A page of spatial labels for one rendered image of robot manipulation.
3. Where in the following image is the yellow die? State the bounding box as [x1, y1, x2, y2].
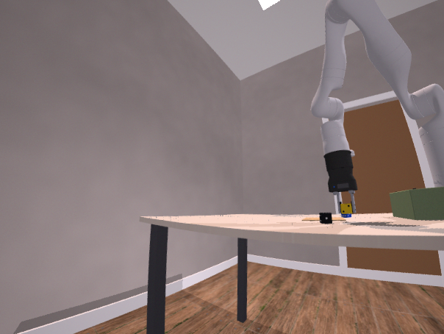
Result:
[340, 203, 352, 214]

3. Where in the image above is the black die with white pips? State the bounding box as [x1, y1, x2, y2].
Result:
[319, 213, 332, 224]

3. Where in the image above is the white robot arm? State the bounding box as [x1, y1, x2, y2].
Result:
[311, 0, 444, 187]

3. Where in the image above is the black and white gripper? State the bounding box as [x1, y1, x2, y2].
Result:
[323, 135, 357, 213]

